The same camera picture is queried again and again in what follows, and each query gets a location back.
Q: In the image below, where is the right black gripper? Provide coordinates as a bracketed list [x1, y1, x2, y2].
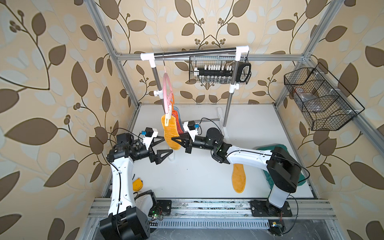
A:
[173, 131, 217, 154]

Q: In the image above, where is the yellow fuzzy insole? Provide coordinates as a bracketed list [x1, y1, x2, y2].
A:
[161, 115, 181, 151]
[232, 164, 246, 194]

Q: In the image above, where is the pink clip hanger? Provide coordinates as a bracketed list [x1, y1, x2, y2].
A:
[163, 72, 174, 118]

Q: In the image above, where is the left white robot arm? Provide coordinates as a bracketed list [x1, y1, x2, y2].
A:
[100, 133, 173, 240]

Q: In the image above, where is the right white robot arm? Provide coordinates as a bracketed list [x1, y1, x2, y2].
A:
[172, 128, 303, 209]

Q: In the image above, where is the red patterned insole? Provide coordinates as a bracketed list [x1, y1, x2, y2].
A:
[172, 110, 184, 135]

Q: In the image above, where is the yellow tape measure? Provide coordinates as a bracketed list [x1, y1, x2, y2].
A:
[133, 178, 144, 192]

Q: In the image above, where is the metal clothes rack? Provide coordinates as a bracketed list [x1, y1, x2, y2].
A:
[140, 46, 249, 127]

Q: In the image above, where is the green plastic tool case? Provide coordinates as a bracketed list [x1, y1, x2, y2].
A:
[257, 144, 305, 193]

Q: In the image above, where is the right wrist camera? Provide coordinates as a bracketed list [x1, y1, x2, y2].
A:
[183, 121, 199, 142]

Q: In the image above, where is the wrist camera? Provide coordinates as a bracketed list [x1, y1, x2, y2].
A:
[183, 121, 199, 142]
[141, 127, 159, 150]

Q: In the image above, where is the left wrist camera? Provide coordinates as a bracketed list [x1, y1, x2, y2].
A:
[141, 127, 159, 150]

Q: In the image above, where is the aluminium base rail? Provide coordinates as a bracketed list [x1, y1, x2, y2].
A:
[86, 197, 337, 230]

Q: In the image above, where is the back black wire basket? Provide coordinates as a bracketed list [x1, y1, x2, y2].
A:
[188, 52, 252, 85]

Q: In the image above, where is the side black wire basket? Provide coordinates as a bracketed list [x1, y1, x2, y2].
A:
[284, 63, 365, 131]

